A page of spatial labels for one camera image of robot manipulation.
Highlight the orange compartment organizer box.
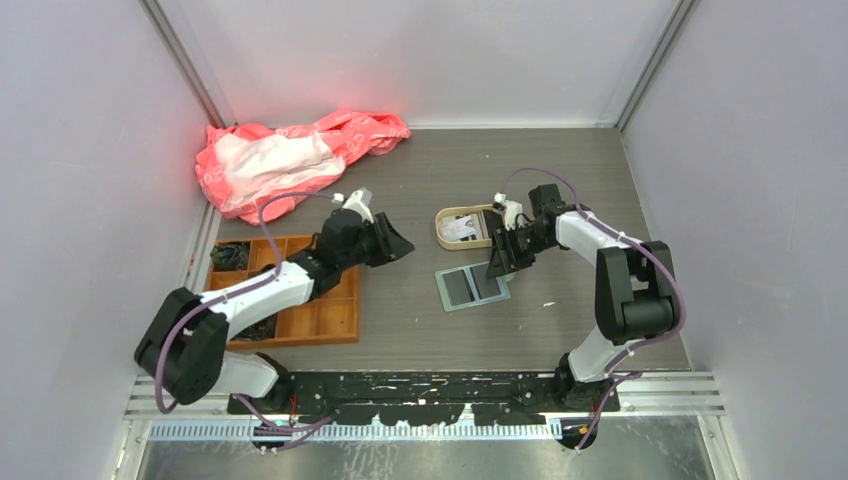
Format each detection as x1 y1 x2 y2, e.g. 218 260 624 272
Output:
205 238 362 351

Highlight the green leather card holder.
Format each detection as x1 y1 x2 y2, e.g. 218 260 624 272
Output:
435 262 515 312

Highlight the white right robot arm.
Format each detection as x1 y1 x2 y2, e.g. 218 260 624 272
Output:
486 184 682 411

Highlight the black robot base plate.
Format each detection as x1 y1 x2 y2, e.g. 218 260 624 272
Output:
227 370 619 427

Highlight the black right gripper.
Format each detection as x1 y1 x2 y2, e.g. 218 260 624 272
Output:
486 223 555 280

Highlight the black roll in organizer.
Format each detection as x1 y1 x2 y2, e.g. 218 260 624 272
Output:
233 314 277 342

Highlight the dark bundle in organizer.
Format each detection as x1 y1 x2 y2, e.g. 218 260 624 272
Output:
210 241 250 272

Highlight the beige oval card tray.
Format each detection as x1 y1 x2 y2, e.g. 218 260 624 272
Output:
434 204 502 251

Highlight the pink and white plastic bag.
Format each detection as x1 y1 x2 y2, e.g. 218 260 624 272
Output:
194 109 411 226

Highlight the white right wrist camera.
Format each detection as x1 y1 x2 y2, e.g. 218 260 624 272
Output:
493 192 523 230

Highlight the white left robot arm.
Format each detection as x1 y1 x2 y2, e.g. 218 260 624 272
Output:
133 208 415 413

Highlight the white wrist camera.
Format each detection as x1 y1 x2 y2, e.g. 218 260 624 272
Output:
331 188 374 223
493 192 523 230

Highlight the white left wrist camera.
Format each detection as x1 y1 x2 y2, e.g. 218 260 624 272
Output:
331 188 374 223

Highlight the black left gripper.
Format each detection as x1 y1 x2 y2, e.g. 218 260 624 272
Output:
339 213 415 271

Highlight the stack of credit cards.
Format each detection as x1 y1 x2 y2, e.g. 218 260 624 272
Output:
439 210 499 242

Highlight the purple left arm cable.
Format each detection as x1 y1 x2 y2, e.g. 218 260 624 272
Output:
153 190 346 453

